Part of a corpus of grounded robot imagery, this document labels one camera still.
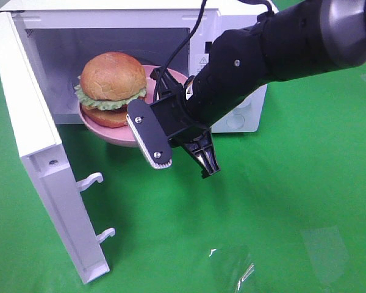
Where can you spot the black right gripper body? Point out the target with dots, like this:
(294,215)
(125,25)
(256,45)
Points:
(210,102)

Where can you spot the burger with lettuce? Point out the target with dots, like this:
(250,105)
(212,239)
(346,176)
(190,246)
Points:
(107,84)

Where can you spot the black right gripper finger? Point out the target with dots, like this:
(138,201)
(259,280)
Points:
(201,150)
(167,83)

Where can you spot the pink round plate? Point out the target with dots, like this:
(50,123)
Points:
(121,136)

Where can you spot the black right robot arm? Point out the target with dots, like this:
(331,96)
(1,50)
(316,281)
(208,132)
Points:
(309,38)

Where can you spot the white microwave door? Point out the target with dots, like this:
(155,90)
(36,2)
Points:
(42,153)

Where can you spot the round white door button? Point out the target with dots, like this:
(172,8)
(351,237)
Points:
(235,121)

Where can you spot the white microwave oven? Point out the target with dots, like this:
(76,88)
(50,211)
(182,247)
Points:
(60,37)

